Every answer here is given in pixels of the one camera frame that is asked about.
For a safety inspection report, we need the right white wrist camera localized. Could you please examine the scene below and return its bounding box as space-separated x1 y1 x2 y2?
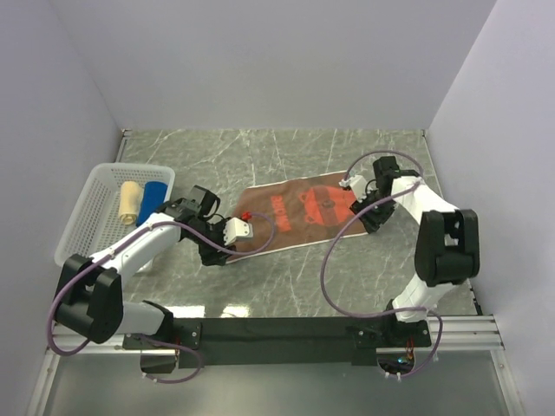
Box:
339 174 368 203

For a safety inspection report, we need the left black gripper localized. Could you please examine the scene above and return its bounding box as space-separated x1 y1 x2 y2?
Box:
188 217 237 265

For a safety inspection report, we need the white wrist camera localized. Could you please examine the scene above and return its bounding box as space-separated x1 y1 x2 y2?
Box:
339 174 368 203
223 217 254 246

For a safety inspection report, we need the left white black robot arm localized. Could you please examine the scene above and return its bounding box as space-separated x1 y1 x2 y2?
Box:
47 185 234 348

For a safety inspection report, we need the aluminium rail frame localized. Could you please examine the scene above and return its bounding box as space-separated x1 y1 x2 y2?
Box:
26 129 524 415

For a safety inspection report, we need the white plastic basket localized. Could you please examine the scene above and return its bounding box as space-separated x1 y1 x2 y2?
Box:
54 163 175 266

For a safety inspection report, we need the brown orange bear towel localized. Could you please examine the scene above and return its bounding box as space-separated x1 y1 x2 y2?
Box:
232 172 356 255

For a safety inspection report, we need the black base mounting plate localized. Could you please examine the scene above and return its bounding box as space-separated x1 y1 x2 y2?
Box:
121 316 433 374

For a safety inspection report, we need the rolled blue towel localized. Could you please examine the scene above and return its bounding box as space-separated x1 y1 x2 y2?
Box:
135 181 167 227

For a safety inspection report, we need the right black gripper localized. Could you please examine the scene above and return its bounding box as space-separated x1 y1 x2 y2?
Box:
350 188 396 235

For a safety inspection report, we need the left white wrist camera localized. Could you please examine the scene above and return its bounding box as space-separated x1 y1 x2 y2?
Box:
223 217 254 246

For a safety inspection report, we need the rolled beige towel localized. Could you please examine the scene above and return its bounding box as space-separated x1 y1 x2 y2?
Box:
118 181 143 225

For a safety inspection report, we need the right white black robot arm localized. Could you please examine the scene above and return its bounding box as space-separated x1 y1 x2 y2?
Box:
340 156 480 346

